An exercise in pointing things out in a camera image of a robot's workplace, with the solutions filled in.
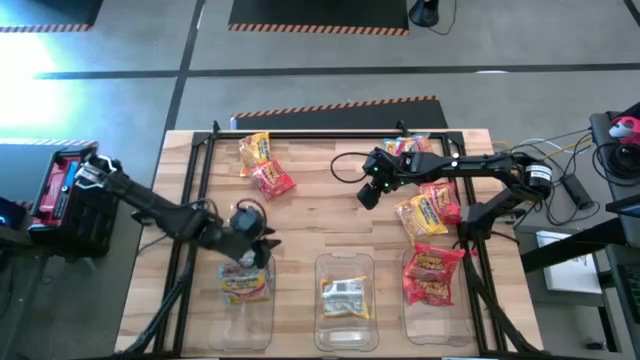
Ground white cable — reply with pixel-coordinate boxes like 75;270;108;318
492;135;594;154

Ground black metal rig frame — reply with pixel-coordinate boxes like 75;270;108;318
113;119;547;360

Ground black power brick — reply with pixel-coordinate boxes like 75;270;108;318
559;172;596;211

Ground black round stand base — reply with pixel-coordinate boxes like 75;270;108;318
408;0;441;28

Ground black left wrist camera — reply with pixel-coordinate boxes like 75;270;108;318
228;203;268;236

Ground black side desk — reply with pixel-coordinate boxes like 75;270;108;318
588;102;640;360

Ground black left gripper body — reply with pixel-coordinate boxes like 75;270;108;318
211;226;265;265

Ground black hazard-striped floor mat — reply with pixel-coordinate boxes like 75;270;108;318
0;138;100;151
229;95;450;132
227;0;411;37
0;0;105;34

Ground grey side table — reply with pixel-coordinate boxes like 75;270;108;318
514;223;619;307

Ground black device with blue light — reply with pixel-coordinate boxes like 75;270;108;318
0;196;27;232

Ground white paper sheet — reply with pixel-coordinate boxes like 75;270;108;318
535;229;604;295

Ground red white gadget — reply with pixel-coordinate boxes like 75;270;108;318
608;115;640;146

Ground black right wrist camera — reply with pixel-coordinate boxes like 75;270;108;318
355;181;383;212

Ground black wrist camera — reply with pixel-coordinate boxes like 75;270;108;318
355;181;383;212
228;203;268;236

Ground yellow cable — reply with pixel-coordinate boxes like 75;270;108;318
542;137;594;161

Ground red black tool cart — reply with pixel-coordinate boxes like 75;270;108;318
27;142;123;259

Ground dark keyboard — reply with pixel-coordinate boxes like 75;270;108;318
617;262;640;326

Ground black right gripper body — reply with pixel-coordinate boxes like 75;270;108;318
367;147;411;195

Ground clear plastic bin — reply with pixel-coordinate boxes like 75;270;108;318
313;251;380;353
208;252;278;353
400;247;475;348

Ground black diagonal beam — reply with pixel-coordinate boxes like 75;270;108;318
519;192;640;274

